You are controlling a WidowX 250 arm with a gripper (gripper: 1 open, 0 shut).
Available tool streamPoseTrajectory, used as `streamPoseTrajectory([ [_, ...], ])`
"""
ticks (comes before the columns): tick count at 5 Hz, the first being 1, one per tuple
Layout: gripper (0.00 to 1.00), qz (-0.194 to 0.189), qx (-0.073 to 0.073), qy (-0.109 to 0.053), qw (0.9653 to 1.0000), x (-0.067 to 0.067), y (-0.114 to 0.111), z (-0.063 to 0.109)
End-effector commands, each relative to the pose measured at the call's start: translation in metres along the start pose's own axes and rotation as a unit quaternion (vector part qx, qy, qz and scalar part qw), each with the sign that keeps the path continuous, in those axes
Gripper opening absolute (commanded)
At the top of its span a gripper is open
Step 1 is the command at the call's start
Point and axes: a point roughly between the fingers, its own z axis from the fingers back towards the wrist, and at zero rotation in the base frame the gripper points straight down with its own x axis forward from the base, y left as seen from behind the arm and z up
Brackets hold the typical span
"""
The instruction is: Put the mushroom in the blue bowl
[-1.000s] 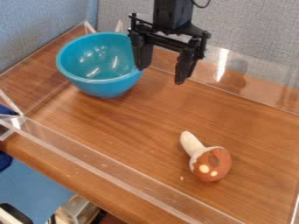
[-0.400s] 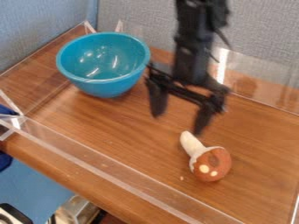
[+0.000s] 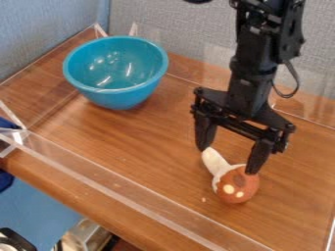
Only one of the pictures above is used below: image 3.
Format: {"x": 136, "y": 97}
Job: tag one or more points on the black object bottom left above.
{"x": 12, "y": 242}

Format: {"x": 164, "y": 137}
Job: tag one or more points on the metal bracket under table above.
{"x": 85, "y": 236}

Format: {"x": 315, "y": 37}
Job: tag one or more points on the blue plastic bowl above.
{"x": 116, "y": 70}

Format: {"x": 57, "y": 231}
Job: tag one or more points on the brown toy mushroom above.
{"x": 232, "y": 184}

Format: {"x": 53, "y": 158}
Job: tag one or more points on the clear acrylic barrier frame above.
{"x": 125, "y": 168}

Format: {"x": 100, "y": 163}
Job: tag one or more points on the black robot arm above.
{"x": 268, "y": 42}

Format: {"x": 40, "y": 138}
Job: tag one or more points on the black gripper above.
{"x": 266, "y": 126}

